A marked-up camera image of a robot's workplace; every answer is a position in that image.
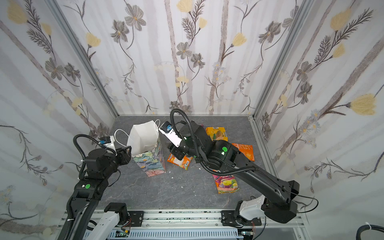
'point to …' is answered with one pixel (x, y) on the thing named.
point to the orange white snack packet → (184, 163)
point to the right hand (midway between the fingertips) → (167, 136)
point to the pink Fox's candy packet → (225, 184)
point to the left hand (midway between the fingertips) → (125, 143)
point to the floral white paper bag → (142, 142)
